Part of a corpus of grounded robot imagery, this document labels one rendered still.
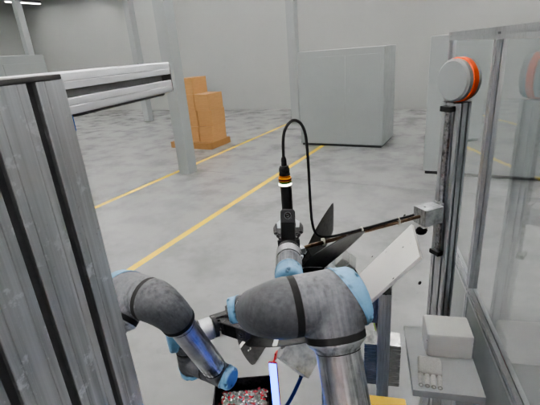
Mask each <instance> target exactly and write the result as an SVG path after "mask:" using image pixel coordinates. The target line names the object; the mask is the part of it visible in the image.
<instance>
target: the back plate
mask: <svg viewBox="0 0 540 405"><path fill-rule="evenodd" d="M421 259H422V255H421V251H420V249H419V243H418V240H417V237H416V233H415V228H414V226H413V225H412V224H411V225H410V226H409V227H408V228H407V229H406V230H405V231H404V232H403V233H402V234H401V235H400V236H399V237H398V238H397V239H396V240H395V241H394V242H393V243H391V244H390V245H389V246H388V247H387V248H386V249H385V250H384V251H383V252H382V253H381V254H380V255H379V256H378V257H377V258H376V259H375V260H374V261H372V262H371V263H370V264H369V265H368V266H367V267H366V268H365V269H364V270H363V271H362V272H361V273H360V274H359V276H360V277H361V278H362V280H363V282H364V284H365V286H366V288H367V290H368V293H369V294H370V299H371V301H372V303H373V302H374V301H375V300H377V299H378V298H379V297H380V296H381V295H382V294H383V293H385V291H387V290H388V289H389V287H391V286H392V285H393V284H394V283H395V282H396V281H397V280H399V279H400V278H401V277H402V276H403V275H404V274H405V273H407V272H408V271H409V270H410V269H411V268H412V267H413V266H415V265H416V264H417V263H418V262H419V261H420V260H421Z"/></svg>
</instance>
